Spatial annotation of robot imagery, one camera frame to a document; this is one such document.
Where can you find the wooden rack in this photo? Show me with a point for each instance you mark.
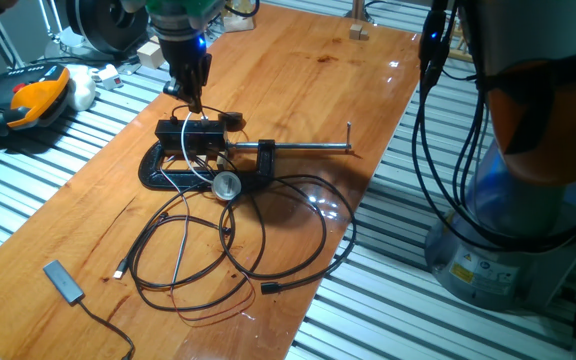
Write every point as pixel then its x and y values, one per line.
pixel 463 47

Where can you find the black docking station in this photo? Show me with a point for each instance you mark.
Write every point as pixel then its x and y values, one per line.
pixel 198 137

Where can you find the slim grey USB hub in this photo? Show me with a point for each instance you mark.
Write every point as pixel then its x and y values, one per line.
pixel 63 281

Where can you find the white rounded object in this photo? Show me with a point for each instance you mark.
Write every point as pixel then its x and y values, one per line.
pixel 83 90

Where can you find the small white adapter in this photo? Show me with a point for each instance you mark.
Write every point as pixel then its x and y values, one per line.
pixel 110 77

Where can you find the pale wooden cube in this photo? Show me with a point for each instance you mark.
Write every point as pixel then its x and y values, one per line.
pixel 150 55

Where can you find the black metal C-clamp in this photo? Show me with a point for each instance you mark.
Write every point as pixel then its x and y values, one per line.
pixel 263 160

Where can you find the black round USB device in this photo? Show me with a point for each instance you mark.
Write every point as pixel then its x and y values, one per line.
pixel 230 119

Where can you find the wooden board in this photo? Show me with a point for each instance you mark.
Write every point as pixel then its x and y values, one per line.
pixel 293 90

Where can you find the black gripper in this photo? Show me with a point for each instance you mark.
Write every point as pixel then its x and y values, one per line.
pixel 183 57

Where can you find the white round USB device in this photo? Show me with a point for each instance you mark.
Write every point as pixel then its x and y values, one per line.
pixel 226 186

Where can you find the orange black teach pendant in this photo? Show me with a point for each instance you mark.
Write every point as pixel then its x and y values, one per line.
pixel 38 97

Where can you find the small wooden block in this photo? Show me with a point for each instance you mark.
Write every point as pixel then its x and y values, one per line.
pixel 355 32

